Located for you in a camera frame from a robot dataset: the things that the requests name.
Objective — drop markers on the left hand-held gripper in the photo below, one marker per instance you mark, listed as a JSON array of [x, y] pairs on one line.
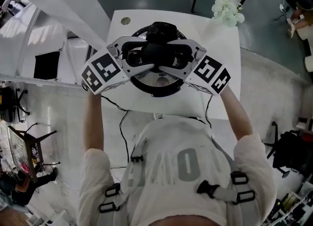
[[105, 67]]

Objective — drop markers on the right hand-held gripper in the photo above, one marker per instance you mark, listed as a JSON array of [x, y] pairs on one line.
[[209, 69]]

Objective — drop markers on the black round pot lid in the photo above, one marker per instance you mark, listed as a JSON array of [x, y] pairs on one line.
[[149, 83]]

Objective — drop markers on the person's right forearm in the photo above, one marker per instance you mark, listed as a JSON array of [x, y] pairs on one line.
[[237, 115]]

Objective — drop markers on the person's left forearm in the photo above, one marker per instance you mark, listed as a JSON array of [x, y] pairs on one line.
[[93, 122]]

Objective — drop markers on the white flower bouquet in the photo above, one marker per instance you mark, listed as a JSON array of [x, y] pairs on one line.
[[226, 12]]

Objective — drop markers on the person's white shirt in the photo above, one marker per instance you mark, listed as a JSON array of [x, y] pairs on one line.
[[171, 142]]

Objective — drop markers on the black cloth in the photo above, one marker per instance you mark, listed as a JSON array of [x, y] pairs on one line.
[[46, 64]]

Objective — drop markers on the white metal rack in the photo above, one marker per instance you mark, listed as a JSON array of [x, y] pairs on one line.
[[41, 79]]

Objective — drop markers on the white power adapter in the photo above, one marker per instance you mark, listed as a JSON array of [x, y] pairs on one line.
[[281, 6]]

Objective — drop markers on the black office chair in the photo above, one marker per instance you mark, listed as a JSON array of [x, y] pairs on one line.
[[7, 107], [275, 134]]

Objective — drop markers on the grey chest harness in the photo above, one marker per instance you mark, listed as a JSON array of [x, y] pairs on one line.
[[225, 193]]

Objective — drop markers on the black backpack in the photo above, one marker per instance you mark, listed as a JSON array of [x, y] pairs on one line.
[[293, 151]]

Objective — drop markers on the glass coffee table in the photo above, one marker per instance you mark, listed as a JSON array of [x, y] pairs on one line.
[[17, 146]]

